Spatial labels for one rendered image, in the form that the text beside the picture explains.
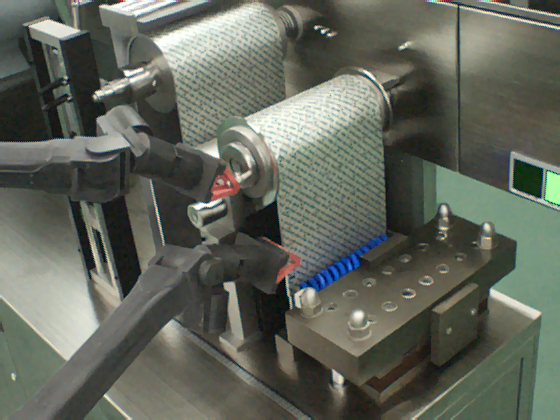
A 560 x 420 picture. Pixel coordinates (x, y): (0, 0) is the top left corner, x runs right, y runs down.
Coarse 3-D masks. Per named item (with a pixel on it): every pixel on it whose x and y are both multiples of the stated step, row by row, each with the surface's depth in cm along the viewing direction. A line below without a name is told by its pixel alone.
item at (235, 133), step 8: (360, 80) 139; (376, 96) 137; (232, 128) 127; (240, 128) 126; (224, 136) 129; (232, 136) 128; (240, 136) 126; (248, 136) 125; (224, 144) 130; (248, 144) 125; (256, 144) 124; (256, 152) 124; (256, 160) 125; (264, 160) 124; (264, 168) 124; (264, 176) 125; (264, 184) 126; (248, 192) 131; (256, 192) 129; (264, 192) 127
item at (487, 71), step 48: (288, 0) 157; (336, 0) 147; (384, 0) 138; (432, 0) 130; (288, 48) 163; (336, 48) 152; (384, 48) 143; (432, 48) 134; (480, 48) 127; (528, 48) 120; (288, 96) 169; (432, 96) 139; (480, 96) 131; (528, 96) 123; (384, 144) 153; (432, 144) 143; (480, 144) 135; (528, 144) 127
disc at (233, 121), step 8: (224, 120) 129; (232, 120) 127; (240, 120) 126; (224, 128) 130; (248, 128) 125; (256, 128) 124; (256, 136) 124; (264, 144) 123; (264, 152) 124; (272, 152) 123; (272, 160) 123; (272, 168) 124; (272, 176) 125; (256, 184) 130; (272, 184) 126; (272, 192) 127; (248, 200) 133; (256, 200) 131; (264, 200) 130; (272, 200) 128
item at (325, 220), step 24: (336, 168) 134; (360, 168) 138; (312, 192) 132; (336, 192) 136; (360, 192) 140; (384, 192) 144; (288, 216) 130; (312, 216) 134; (336, 216) 138; (360, 216) 142; (384, 216) 147; (288, 240) 132; (312, 240) 136; (336, 240) 140; (360, 240) 144; (288, 264) 134; (312, 264) 138; (288, 288) 136
